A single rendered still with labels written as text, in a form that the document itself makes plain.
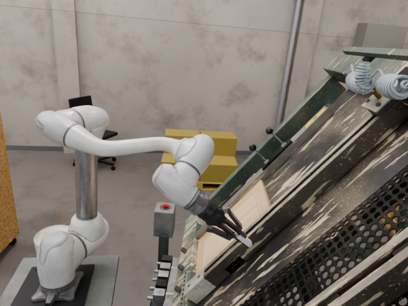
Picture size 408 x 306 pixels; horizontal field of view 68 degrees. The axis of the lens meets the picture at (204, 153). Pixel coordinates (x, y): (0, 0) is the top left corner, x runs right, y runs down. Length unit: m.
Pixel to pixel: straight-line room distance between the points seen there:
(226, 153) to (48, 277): 3.26
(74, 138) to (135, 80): 3.93
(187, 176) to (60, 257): 0.73
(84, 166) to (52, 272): 0.48
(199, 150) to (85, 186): 0.64
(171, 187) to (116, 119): 4.29
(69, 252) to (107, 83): 3.90
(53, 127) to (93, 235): 0.60
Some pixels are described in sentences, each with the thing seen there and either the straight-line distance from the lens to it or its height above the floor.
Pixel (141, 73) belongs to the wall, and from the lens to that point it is 5.10.
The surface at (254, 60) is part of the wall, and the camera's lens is 5.33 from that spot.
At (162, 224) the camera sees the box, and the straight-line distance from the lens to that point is 1.94.
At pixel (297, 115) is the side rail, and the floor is 1.58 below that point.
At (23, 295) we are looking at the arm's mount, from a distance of 1.73.
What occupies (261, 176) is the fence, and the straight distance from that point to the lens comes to 1.57.
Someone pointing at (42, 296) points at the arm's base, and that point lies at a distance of 1.67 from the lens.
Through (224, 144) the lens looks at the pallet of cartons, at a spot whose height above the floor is 0.56.
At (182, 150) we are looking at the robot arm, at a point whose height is 1.54.
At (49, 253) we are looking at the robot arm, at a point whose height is 1.01.
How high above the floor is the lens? 1.92
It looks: 20 degrees down
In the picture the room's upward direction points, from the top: 5 degrees clockwise
